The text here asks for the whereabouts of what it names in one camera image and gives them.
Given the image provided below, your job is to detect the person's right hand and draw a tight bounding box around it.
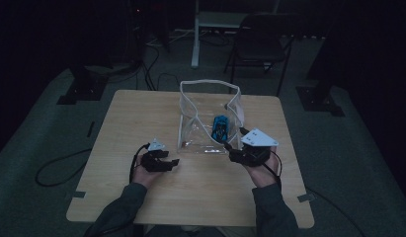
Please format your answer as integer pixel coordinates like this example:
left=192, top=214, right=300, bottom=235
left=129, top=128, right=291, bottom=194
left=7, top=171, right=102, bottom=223
left=244, top=146, right=282, bottom=189

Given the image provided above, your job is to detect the blue toy car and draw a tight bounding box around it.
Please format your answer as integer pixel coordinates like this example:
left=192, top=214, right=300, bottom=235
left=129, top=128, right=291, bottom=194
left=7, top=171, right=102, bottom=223
left=209, top=115, right=230, bottom=143

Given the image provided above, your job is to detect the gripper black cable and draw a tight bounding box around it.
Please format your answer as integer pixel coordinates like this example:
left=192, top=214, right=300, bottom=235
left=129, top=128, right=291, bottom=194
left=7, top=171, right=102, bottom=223
left=261, top=149, right=284, bottom=192
left=128, top=142, right=150, bottom=185

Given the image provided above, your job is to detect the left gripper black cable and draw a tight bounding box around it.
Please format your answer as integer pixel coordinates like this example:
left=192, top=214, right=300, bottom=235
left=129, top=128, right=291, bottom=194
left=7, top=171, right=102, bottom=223
left=128, top=142, right=150, bottom=185

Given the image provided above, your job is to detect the black looped floor cable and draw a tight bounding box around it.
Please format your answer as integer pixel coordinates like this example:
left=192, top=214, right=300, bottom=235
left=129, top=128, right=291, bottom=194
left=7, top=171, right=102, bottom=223
left=35, top=147, right=93, bottom=188

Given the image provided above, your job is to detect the black folding chair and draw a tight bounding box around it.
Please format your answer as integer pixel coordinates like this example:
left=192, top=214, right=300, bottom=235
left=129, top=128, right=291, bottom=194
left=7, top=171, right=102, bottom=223
left=223, top=13, right=295, bottom=97

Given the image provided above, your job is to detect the black straight floor cable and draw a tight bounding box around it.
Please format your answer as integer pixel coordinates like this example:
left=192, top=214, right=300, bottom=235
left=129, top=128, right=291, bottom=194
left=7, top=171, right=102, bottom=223
left=304, top=186, right=366, bottom=237

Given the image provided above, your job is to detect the clear bag with white trim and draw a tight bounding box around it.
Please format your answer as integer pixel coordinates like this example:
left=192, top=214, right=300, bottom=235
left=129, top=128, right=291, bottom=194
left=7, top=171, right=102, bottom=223
left=176, top=79, right=246, bottom=155

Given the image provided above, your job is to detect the white desk frame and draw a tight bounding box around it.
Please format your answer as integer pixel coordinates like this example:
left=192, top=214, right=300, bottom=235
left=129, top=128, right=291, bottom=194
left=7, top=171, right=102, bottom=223
left=190, top=0, right=281, bottom=69

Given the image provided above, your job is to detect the bundle of black cables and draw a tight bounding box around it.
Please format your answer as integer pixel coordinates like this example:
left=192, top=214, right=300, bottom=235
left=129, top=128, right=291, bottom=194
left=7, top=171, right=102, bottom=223
left=135, top=40, right=160, bottom=92

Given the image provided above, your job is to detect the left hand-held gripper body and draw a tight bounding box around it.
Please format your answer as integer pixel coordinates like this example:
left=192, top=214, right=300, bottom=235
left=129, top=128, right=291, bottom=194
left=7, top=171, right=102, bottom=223
left=140, top=137, right=171, bottom=173

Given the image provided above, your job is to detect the person's left hand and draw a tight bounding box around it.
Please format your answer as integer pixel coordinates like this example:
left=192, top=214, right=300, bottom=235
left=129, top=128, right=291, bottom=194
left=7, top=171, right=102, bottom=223
left=131, top=154, right=164, bottom=190

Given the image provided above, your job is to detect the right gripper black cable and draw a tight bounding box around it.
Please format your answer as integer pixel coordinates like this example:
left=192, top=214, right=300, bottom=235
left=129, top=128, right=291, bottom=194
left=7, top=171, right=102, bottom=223
left=261, top=149, right=284, bottom=192

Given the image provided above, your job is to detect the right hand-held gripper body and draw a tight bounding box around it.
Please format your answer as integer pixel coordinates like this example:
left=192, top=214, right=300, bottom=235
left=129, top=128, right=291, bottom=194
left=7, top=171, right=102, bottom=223
left=228, top=127, right=280, bottom=167

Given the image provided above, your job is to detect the black stand base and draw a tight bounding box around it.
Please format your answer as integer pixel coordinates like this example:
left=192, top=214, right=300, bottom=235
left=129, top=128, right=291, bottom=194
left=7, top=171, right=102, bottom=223
left=56, top=63, right=110, bottom=106
left=295, top=33, right=346, bottom=118

